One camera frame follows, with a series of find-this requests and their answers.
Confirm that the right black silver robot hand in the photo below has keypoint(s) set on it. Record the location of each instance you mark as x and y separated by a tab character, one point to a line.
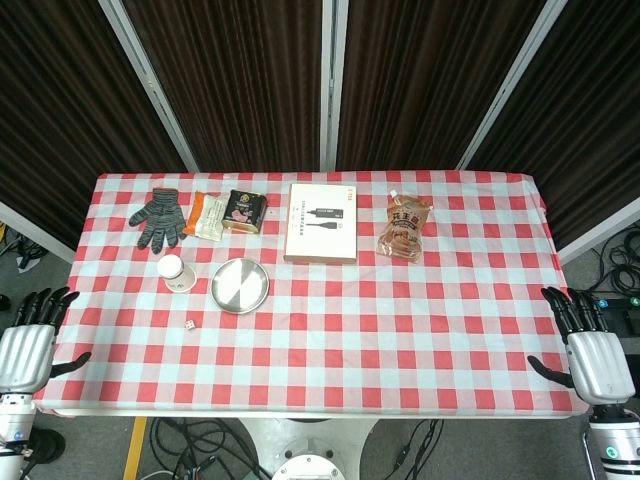
600	365

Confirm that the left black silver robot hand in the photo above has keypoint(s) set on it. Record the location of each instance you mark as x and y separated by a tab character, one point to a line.
25	355

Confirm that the orange white snack packet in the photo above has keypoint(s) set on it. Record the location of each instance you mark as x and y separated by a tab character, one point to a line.
205	217

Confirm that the black power strip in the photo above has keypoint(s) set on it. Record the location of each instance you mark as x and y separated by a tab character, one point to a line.
617	306

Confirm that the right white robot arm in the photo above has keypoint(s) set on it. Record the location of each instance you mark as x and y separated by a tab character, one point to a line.
617	445

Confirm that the white partition post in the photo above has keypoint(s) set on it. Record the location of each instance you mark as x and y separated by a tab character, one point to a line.
150	85
35	232
510	85
600	230
332	85

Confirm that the red white checkered tablecloth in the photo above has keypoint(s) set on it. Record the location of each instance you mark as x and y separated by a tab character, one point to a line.
325	350

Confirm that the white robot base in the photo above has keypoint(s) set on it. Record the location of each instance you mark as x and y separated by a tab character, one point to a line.
307	450

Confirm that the dark corrugated partition panel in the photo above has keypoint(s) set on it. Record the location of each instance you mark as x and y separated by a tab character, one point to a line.
425	85
590	110
240	85
60	100

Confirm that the grey knitted glove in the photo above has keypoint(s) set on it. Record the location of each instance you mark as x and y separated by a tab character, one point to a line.
159	220

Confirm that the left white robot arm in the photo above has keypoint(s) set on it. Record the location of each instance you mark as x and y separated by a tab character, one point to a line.
15	430

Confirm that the black luncheon meat tin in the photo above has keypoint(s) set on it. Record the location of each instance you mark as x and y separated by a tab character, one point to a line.
244	212

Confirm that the round metal plate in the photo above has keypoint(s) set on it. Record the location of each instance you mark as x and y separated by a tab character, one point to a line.
240	286

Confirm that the white paper cup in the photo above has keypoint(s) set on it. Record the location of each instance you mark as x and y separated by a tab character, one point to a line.
175	275

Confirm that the brown peanut spout pouch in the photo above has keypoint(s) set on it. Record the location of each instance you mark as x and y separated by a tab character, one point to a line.
404	230

